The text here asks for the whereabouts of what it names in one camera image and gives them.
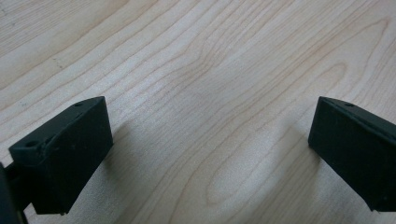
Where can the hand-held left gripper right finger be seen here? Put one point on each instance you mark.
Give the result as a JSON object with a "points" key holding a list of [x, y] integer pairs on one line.
{"points": [[355, 149]]}

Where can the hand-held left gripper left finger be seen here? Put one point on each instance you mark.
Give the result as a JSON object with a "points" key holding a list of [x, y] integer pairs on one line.
{"points": [[65, 155]]}

